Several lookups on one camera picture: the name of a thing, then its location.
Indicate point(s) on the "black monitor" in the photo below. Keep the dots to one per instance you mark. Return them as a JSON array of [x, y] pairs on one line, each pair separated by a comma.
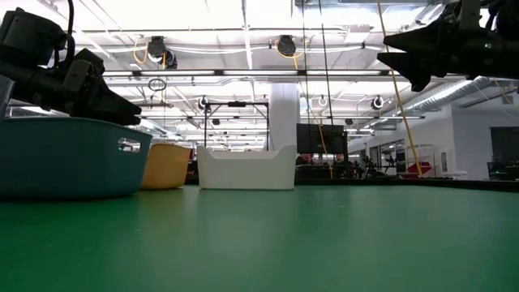
[[320, 138]]

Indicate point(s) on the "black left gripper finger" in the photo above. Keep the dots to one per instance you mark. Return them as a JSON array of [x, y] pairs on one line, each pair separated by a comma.
[[109, 107]]

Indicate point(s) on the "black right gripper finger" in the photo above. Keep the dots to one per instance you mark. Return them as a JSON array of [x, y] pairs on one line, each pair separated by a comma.
[[417, 67], [425, 38]]

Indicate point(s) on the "white plastic bin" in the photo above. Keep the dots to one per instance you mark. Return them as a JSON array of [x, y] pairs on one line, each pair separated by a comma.
[[247, 170]]

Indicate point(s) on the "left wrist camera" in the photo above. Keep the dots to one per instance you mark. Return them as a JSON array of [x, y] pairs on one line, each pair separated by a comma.
[[28, 36]]

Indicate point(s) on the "white building column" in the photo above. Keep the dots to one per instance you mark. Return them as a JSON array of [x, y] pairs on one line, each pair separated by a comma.
[[284, 121]]

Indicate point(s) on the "silver ventilation duct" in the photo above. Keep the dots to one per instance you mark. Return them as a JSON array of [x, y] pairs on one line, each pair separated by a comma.
[[446, 95]]

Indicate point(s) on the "teal plastic bin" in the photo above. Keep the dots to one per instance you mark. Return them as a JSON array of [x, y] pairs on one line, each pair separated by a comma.
[[61, 162]]

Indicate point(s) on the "black gantry frame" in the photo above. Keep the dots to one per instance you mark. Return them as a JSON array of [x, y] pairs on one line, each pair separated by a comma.
[[237, 104]]

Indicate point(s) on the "orange plastic bin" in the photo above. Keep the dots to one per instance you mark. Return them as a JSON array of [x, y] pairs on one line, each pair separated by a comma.
[[168, 168]]

